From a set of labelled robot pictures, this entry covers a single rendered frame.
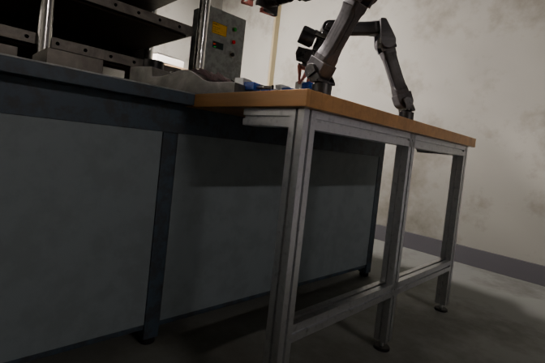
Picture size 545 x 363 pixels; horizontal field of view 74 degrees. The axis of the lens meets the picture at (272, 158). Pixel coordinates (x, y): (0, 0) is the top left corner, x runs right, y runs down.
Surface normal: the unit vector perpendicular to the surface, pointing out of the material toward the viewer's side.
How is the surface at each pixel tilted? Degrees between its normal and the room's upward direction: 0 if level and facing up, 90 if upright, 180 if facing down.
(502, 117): 90
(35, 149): 90
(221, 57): 90
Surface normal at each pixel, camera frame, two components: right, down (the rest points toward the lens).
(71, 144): 0.69, 0.10
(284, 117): -0.70, -0.05
